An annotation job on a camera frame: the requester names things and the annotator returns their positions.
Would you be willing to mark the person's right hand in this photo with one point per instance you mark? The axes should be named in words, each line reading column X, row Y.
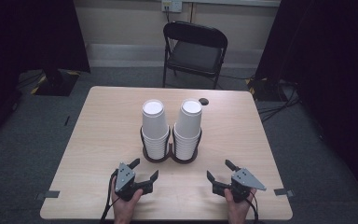
column 237, row 213

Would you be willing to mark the black folding chair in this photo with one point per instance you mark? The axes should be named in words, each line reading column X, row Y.
column 194, row 57

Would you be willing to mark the single white paper cup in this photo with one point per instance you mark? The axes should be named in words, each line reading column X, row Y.
column 189, row 119

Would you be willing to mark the black marker pen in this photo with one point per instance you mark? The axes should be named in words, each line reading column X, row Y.
column 66, row 120

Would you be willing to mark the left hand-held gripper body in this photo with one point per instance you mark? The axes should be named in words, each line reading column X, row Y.
column 125, row 179

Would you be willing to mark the grey tape strip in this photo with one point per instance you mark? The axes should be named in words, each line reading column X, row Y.
column 48, row 194
column 283, row 192

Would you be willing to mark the white wall socket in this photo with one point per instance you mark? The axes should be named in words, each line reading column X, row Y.
column 172, row 5

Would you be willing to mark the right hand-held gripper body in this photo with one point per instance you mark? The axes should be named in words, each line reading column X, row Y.
column 244, row 180

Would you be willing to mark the black stand base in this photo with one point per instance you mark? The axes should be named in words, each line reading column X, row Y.
column 265, row 90
column 56, row 84

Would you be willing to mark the black double cup holder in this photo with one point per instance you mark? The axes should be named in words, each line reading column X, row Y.
column 169, row 155

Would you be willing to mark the black curtain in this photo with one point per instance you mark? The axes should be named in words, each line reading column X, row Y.
column 332, row 77
column 28, row 37

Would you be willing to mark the person's left hand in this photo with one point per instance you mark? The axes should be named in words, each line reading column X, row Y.
column 124, row 211

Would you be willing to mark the black table grommet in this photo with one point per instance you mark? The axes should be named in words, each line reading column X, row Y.
column 203, row 101

